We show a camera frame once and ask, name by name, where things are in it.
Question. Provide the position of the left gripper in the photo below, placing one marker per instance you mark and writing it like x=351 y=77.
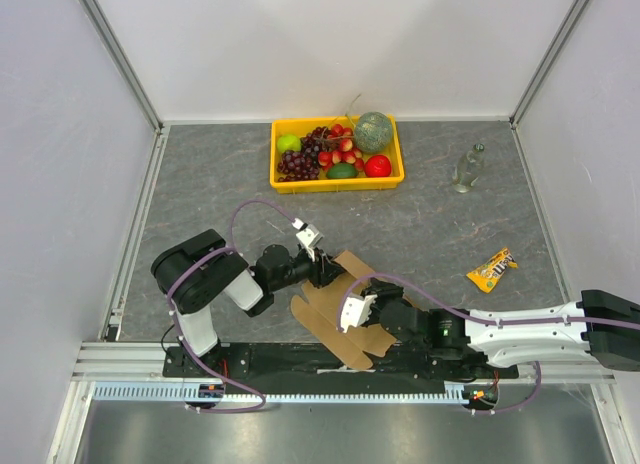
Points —
x=324 y=268

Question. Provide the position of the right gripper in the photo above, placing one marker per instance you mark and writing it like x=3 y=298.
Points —
x=377 y=300

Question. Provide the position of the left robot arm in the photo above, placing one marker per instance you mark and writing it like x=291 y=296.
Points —
x=194 y=273

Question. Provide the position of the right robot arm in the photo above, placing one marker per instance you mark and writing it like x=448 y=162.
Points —
x=599 y=327

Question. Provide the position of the yellow candy bag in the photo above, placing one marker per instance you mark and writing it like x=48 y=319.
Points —
x=488 y=275

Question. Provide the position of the dark purple grape bunch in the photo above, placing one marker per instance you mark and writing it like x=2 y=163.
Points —
x=295 y=166

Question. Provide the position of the green avocado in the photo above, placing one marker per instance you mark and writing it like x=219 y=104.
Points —
x=342 y=171

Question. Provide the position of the green apple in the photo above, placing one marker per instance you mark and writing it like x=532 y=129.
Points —
x=288 y=142

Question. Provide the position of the red cherry bunch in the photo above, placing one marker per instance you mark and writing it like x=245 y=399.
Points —
x=347 y=151

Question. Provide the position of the red tomato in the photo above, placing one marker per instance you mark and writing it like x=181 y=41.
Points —
x=378 y=166

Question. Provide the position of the yellow plastic tray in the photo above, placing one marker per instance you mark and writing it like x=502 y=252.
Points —
x=321 y=183

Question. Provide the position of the clear glass bottle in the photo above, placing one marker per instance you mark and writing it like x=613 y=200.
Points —
x=468 y=169

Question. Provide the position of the green netted melon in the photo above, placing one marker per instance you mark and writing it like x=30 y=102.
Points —
x=373 y=132

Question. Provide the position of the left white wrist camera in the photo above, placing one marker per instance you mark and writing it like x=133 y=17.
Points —
x=308 y=237

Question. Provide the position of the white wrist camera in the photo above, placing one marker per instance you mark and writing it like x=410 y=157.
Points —
x=355 y=311
x=308 y=237

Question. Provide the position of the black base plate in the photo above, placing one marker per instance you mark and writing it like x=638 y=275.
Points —
x=253 y=360

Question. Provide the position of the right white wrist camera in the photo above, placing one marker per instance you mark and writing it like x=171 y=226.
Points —
x=355 y=311

